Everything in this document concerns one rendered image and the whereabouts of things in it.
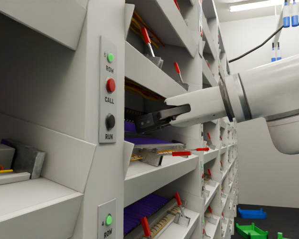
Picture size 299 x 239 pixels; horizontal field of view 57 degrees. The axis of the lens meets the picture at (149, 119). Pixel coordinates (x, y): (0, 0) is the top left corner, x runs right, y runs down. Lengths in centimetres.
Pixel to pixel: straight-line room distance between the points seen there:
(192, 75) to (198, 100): 52
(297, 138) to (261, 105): 7
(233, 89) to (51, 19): 30
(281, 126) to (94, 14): 32
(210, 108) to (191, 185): 54
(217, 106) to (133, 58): 16
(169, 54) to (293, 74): 62
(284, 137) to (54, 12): 37
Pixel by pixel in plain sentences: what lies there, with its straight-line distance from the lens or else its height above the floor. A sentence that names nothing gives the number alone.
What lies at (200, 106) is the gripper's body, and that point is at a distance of 46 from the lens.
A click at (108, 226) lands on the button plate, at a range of 34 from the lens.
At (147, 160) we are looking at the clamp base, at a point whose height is 93.
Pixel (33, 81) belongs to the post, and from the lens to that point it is 34.
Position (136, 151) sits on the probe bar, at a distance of 54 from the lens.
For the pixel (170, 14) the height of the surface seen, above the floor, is 127.
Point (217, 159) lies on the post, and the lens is 165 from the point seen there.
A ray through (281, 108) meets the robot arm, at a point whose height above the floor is 102.
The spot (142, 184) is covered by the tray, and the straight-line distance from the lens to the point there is 45.
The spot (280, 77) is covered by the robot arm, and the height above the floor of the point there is 107.
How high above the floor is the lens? 97
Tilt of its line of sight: 4 degrees up
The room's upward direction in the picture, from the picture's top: straight up
